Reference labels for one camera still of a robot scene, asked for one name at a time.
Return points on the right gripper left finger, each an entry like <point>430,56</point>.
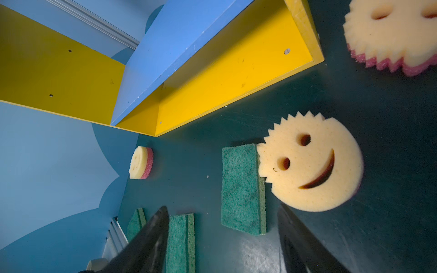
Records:
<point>147,251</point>

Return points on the yellow smiley sponge near shelf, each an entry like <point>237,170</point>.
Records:
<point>393,34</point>

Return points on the green sponge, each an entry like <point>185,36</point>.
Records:
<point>136,223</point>
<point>243,203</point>
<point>180,256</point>

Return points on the yellow smiley sponge centre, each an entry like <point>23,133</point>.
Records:
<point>313,163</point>

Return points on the yellow shelf with pink and blue boards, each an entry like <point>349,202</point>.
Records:
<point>197,57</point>

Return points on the aluminium frame rail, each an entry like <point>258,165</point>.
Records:
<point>80,12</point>

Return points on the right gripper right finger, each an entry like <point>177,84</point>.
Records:
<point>302,251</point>

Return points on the yellow smiley sponge left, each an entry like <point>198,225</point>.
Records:
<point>141,163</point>

